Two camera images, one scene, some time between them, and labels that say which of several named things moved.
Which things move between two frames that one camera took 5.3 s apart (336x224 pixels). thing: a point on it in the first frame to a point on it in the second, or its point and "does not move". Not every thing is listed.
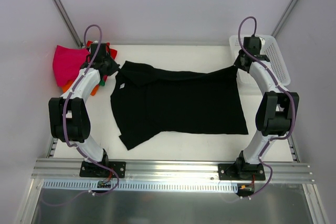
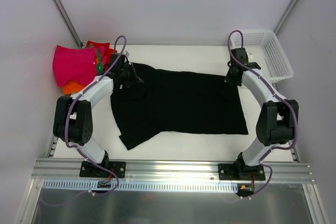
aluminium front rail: [55, 170] does not move
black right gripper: [239, 63] to [231, 77]
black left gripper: [112, 66] to [131, 74]
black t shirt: [147, 102] does not move
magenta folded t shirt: [67, 62] does not move
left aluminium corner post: [61, 7] does not move
